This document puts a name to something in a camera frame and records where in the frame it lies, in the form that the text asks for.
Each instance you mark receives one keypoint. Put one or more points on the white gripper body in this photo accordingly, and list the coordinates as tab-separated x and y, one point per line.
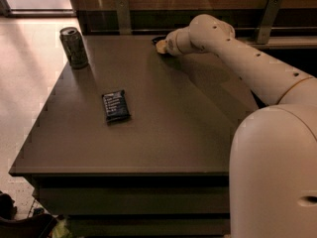
170	46

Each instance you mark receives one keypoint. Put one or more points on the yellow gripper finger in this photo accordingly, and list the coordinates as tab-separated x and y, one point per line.
161	47

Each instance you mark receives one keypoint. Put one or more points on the dark blue rxbar wrapper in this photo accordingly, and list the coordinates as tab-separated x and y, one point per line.
116	108

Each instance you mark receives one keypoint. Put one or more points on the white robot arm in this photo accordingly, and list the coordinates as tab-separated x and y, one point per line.
273	159

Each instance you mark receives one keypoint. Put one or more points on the right metal bracket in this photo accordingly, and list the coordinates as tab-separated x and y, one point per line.
270	12

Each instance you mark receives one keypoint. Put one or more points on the black rxbar chocolate wrapper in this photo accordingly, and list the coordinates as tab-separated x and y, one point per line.
157	39

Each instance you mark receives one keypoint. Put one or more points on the metal bracket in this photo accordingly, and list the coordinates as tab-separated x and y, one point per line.
123	17
270	12

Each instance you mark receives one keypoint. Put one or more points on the dark bag on floor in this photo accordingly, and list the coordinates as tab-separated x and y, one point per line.
38	226

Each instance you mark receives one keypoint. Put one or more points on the green energy drink can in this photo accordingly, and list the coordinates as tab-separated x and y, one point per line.
73	46

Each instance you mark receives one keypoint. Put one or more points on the dark drawer cabinet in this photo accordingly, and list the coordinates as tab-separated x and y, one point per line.
162	172

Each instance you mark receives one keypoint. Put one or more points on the left metal bracket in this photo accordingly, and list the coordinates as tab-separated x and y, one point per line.
123	17

